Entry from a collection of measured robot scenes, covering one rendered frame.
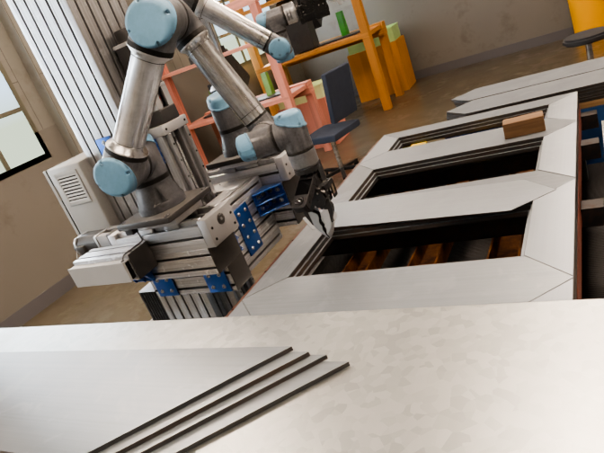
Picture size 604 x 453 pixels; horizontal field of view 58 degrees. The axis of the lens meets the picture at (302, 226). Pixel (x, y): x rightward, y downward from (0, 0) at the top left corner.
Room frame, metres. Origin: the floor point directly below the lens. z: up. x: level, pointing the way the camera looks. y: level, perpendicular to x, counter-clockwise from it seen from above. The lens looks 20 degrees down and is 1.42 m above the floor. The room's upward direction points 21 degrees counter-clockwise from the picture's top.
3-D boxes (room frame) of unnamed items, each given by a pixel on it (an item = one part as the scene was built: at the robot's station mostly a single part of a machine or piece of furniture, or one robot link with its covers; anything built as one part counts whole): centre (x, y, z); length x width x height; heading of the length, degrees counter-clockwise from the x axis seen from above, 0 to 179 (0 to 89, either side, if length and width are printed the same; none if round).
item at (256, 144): (1.45, 0.02, 1.16); 0.11 x 0.11 x 0.08; 75
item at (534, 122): (1.62, -0.77, 0.87); 0.12 x 0.06 x 0.05; 62
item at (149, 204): (1.66, 0.38, 1.09); 0.15 x 0.15 x 0.10
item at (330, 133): (4.68, -0.54, 0.46); 0.54 x 0.52 x 0.93; 65
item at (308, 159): (1.41, -0.07, 1.08); 0.08 x 0.08 x 0.05
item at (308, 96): (6.15, -0.04, 0.87); 1.41 x 1.20 x 1.74; 56
